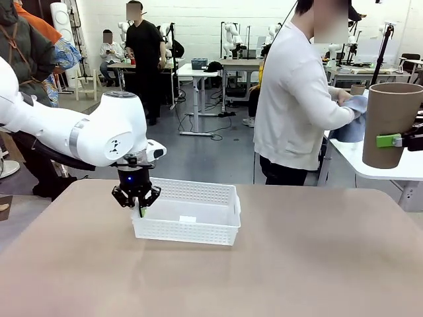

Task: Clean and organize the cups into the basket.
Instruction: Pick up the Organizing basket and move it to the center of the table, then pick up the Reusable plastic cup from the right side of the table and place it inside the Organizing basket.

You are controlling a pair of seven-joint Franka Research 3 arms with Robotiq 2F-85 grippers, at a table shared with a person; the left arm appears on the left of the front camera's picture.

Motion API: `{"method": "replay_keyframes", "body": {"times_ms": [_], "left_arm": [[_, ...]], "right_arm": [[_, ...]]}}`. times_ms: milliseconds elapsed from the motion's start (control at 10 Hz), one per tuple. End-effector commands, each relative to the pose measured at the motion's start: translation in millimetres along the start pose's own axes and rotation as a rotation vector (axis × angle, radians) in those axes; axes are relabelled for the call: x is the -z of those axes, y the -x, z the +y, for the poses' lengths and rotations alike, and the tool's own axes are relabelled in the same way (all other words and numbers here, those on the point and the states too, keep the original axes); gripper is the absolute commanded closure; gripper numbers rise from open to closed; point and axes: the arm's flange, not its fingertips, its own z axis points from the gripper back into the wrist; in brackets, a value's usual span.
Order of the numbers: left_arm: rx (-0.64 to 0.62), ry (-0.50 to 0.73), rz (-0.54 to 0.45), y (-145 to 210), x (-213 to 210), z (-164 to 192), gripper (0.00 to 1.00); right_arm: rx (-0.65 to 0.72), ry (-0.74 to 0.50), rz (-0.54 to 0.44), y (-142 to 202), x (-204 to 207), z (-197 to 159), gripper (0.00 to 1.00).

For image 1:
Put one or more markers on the wooden top table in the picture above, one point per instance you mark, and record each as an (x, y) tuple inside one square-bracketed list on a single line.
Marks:
[(238, 62), (117, 65)]

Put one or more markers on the white side table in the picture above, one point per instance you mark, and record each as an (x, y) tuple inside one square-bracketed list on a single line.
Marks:
[(409, 168)]

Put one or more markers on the black bag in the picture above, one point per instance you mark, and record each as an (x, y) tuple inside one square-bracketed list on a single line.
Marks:
[(178, 48)]

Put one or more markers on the white desk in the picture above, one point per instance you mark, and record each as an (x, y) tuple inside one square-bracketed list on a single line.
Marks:
[(193, 71)]

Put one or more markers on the person in yellow top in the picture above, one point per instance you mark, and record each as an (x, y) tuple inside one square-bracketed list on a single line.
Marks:
[(262, 70)]

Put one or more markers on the cluttered background table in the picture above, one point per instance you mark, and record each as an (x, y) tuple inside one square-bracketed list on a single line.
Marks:
[(363, 73)]

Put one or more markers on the person's left hand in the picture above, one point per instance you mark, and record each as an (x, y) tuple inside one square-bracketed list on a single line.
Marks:
[(344, 97)]

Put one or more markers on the person in white sweater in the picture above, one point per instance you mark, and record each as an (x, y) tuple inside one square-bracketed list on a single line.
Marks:
[(287, 99)]

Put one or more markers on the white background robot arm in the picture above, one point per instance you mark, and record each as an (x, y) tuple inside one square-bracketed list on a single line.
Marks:
[(229, 34), (273, 31), (123, 28), (165, 33), (335, 49)]

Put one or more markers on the round white stand base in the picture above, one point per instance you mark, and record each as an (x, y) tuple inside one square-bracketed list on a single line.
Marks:
[(10, 168)]

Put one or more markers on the teal box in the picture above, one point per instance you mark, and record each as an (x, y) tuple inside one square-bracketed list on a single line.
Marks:
[(199, 63)]

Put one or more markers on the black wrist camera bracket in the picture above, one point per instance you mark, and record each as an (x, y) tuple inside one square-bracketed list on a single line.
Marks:
[(132, 160)]

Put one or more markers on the brown cardboard piece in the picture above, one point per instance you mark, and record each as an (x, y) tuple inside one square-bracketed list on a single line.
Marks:
[(5, 208)]

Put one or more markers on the black power strip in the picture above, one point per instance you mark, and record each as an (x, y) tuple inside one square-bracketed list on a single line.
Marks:
[(227, 114)]

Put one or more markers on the standing person in black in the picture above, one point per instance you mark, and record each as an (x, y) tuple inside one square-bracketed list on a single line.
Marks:
[(143, 43)]

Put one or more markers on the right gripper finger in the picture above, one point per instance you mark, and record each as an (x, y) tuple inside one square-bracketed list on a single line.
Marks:
[(386, 140), (419, 119)]

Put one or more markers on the white perforated plastic basket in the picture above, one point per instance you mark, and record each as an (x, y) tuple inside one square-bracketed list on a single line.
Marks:
[(185, 231)]

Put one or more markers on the black tripod stand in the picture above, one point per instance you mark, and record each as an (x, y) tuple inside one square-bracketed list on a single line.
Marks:
[(383, 49)]

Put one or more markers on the black cap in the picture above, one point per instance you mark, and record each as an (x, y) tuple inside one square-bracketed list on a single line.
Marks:
[(214, 67)]

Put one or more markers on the white label sticker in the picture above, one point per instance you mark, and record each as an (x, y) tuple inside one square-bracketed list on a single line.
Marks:
[(187, 218)]

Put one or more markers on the person in green jacket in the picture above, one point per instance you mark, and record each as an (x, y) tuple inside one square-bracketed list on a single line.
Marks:
[(20, 49)]

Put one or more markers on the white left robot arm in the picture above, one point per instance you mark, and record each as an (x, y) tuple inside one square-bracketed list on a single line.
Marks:
[(109, 132)]

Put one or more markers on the seated person in white shirt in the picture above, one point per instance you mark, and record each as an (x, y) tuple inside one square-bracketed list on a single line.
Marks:
[(110, 54)]

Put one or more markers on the person in orange jacket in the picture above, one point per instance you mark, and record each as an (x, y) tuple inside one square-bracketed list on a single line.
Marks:
[(39, 26)]

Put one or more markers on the blue cleaning cloth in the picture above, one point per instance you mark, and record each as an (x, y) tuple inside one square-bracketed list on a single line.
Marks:
[(353, 128)]

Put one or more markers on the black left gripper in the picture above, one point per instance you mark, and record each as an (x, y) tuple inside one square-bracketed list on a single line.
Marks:
[(135, 180)]

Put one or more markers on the white wooden stool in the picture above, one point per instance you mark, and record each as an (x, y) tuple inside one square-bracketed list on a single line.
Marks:
[(76, 86)]

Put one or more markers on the person's right forearm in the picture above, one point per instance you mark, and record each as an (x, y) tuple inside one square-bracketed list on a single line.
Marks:
[(340, 110)]

